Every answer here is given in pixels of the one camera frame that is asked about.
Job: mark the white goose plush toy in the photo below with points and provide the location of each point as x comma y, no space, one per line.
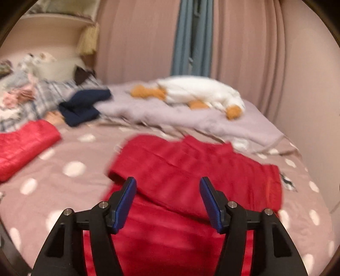
199,90

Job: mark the cream headboard shelf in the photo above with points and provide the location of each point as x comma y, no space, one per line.
53,25

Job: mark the lilac blanket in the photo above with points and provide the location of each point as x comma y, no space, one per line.
159,111

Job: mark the floral clothes pile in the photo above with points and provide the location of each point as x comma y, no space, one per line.
13,100

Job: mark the navy blue garment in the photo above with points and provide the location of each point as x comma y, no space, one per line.
85,103

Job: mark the dark cloth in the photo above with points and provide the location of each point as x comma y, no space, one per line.
82,74

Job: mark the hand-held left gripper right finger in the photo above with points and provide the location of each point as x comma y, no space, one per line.
211,204

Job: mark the red puffer jacket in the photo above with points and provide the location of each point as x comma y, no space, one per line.
172,169
24,143

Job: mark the yellowish hanging fabric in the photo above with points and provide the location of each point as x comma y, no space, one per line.
89,39

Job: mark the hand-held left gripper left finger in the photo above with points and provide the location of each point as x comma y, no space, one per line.
124,204

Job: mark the blue curtain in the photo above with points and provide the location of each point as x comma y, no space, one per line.
183,39

